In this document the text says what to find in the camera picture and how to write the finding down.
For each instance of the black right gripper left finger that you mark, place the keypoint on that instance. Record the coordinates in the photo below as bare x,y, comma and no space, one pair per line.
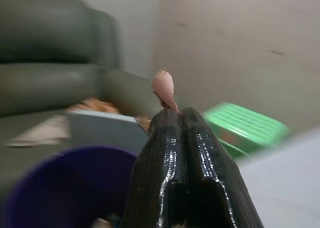
160,160

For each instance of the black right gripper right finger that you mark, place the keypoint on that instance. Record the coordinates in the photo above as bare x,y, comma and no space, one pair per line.
212,158

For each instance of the pink trash scrap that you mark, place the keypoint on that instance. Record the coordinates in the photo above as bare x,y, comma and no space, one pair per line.
163,88

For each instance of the purple rubbish bin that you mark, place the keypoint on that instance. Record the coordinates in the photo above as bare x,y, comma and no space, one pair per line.
67,188

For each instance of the green plastic slatted stool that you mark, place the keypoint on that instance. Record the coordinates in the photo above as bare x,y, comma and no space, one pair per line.
245,130

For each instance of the grey box with brown contents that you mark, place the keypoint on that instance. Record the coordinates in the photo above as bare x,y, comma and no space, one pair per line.
107,128

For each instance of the white paper sheet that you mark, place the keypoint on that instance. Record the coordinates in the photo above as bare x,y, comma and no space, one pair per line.
40,133

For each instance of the dark green leather sofa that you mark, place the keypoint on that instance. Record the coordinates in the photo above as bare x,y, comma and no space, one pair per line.
55,53

